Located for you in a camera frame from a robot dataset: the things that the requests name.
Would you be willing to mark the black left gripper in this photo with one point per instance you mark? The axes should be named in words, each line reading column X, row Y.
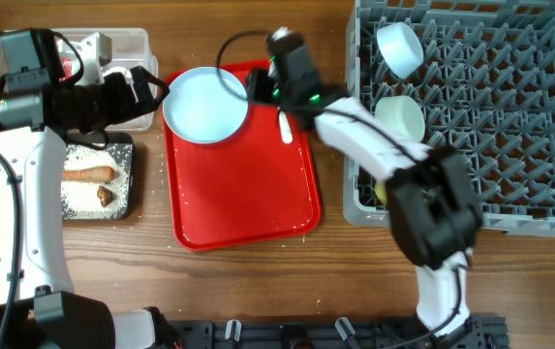
column 125, row 108

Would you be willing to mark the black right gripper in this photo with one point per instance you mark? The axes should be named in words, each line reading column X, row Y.
column 255, row 88

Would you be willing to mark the white plastic spoon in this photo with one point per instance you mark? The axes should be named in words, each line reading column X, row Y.
column 286, row 133

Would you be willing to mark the red candy wrapper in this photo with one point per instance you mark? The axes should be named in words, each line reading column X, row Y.
column 68, row 66

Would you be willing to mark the orange carrot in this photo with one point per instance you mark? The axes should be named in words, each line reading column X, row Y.
column 101, row 174

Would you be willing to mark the brown food scrap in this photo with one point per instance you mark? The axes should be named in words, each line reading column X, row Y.
column 105, row 196

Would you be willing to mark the light green bowl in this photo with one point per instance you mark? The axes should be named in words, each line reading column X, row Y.
column 402, row 114

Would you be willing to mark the light blue bowl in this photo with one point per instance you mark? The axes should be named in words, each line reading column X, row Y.
column 400, row 48

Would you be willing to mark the yellow plastic cup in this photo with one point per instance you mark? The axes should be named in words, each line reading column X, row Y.
column 381, row 192

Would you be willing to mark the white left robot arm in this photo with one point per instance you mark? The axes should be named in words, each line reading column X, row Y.
column 52, row 87

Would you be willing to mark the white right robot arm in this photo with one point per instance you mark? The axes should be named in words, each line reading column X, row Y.
column 433, row 210

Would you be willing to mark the black waste bin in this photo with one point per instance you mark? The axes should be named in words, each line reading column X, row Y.
column 79, row 199

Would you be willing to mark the grey dishwasher rack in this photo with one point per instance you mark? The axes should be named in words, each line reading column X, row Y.
column 486, row 87

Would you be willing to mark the light blue plate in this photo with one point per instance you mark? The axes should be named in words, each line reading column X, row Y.
column 205, row 105

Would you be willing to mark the clear plastic storage bin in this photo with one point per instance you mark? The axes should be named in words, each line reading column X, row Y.
column 130, row 48

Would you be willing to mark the red plastic tray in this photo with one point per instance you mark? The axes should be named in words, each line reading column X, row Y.
column 249, row 187

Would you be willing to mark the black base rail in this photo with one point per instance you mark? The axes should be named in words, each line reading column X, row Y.
column 478, row 332

